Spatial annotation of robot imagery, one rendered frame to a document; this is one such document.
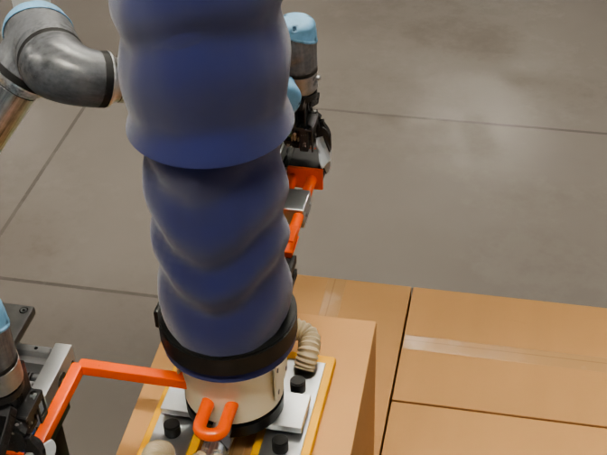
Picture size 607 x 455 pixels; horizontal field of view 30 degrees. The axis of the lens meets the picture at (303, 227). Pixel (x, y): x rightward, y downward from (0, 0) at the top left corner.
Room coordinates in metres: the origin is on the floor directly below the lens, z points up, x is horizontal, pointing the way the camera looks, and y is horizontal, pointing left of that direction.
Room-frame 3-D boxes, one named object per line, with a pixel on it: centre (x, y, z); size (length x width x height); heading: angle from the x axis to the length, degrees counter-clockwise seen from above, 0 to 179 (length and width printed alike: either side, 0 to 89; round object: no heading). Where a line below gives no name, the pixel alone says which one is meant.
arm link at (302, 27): (1.92, 0.00, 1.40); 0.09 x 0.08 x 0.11; 111
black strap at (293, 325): (1.36, 0.13, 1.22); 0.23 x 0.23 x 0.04
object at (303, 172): (1.94, -0.02, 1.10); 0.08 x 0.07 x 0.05; 166
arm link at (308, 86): (1.92, -0.01, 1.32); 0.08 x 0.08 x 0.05
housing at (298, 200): (1.81, 0.02, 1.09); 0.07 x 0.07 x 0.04; 76
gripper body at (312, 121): (1.91, 0.00, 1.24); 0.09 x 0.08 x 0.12; 166
